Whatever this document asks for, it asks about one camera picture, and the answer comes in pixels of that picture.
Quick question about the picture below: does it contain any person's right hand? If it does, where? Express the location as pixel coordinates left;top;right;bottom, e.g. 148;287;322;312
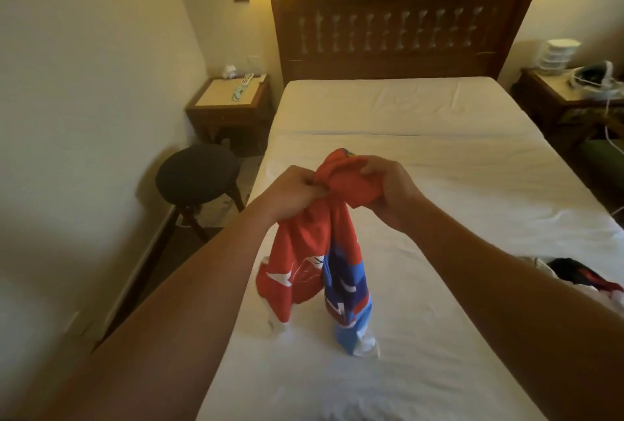
357;153;432;236

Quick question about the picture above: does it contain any person's left hand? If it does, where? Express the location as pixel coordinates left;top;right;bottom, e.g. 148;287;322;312
253;164;333;227

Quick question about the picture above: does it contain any red blue white jersey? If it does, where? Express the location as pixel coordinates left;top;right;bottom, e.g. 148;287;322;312
254;147;385;359

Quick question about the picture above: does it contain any person's left forearm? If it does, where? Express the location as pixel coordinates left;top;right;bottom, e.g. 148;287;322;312
39;203;284;421

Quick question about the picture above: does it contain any person's right forearm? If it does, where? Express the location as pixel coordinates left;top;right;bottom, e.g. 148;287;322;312
404;199;624;421

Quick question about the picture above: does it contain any white bed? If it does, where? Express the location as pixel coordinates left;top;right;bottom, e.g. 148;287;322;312
195;75;624;421

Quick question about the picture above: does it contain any black round stool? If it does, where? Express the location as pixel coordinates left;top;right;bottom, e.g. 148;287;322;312
155;142;247;244

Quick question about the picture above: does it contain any wooden nightstand with remote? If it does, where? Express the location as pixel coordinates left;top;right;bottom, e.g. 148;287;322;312
184;73;275;149

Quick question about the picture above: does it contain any white remote control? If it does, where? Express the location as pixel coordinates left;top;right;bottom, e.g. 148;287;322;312
231;71;255;103

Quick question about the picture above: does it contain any wooden headboard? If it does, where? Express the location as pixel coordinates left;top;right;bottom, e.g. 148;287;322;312
269;0;548;84

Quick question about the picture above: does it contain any wooden nightstand with phone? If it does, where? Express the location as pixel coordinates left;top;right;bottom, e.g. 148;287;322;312
511;66;624;144

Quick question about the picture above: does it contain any green wooden armchair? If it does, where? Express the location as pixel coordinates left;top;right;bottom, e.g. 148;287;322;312
581;114;624;211

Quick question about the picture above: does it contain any white cups stack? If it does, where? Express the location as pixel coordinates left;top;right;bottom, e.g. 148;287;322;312
537;38;583;77

